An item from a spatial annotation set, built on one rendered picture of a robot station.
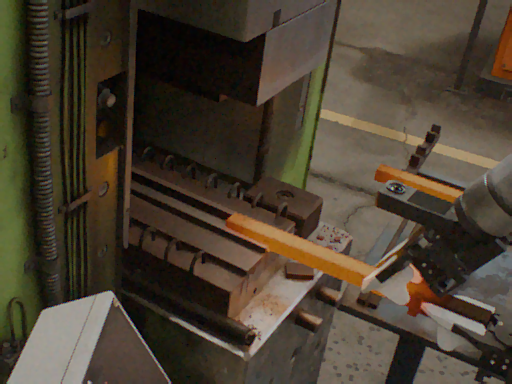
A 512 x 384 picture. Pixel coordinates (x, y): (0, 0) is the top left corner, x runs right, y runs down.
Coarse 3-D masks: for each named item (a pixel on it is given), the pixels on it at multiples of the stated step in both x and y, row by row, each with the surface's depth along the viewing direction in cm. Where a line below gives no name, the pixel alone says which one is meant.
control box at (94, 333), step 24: (48, 312) 69; (72, 312) 67; (96, 312) 66; (120, 312) 68; (48, 336) 66; (72, 336) 64; (96, 336) 63; (120, 336) 67; (24, 360) 64; (48, 360) 62; (72, 360) 61; (96, 360) 62; (120, 360) 66; (144, 360) 70
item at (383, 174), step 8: (384, 168) 135; (392, 168) 136; (376, 176) 135; (384, 176) 134; (392, 176) 133; (400, 176) 133; (408, 176) 134; (416, 176) 134; (408, 184) 133; (416, 184) 132; (424, 184) 132; (432, 184) 132; (440, 184) 132; (432, 192) 131; (440, 192) 130; (448, 192) 130; (456, 192) 131; (448, 200) 130
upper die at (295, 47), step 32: (160, 32) 90; (192, 32) 88; (288, 32) 88; (320, 32) 96; (160, 64) 92; (192, 64) 90; (224, 64) 87; (256, 64) 85; (288, 64) 91; (256, 96) 87
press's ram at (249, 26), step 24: (144, 0) 83; (168, 0) 82; (192, 0) 80; (216, 0) 78; (240, 0) 77; (264, 0) 79; (288, 0) 84; (312, 0) 90; (192, 24) 81; (216, 24) 80; (240, 24) 78; (264, 24) 81
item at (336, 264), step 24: (240, 216) 114; (264, 240) 110; (288, 240) 109; (312, 264) 107; (336, 264) 105; (360, 264) 105; (408, 288) 101; (408, 312) 101; (456, 312) 98; (480, 312) 97
